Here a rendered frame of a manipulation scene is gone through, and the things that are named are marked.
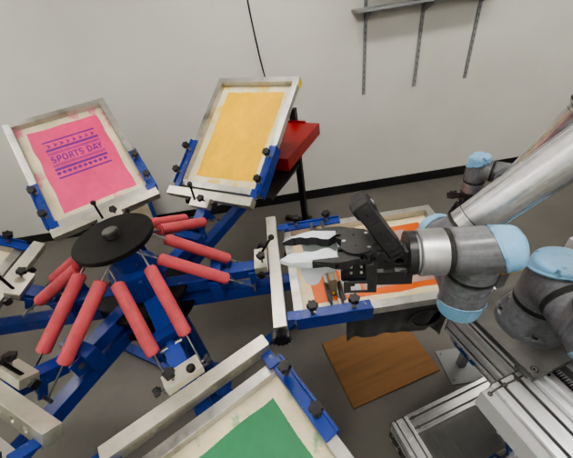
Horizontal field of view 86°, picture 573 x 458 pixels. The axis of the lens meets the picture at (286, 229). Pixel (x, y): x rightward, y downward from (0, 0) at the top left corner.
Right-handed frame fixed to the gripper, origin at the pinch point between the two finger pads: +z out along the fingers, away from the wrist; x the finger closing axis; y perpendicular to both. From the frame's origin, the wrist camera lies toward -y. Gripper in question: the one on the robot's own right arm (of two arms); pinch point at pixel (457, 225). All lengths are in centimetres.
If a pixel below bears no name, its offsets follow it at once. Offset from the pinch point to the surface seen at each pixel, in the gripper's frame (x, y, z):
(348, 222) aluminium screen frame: -42.0, -25.2, 8.8
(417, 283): -23.4, 18.0, 12.0
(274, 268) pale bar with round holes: -83, 5, 4
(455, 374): 13, 18, 107
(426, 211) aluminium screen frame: -1.7, -23.8, 8.6
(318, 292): -65, 15, 12
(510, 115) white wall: 171, -200, 46
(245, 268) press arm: -96, 2, 4
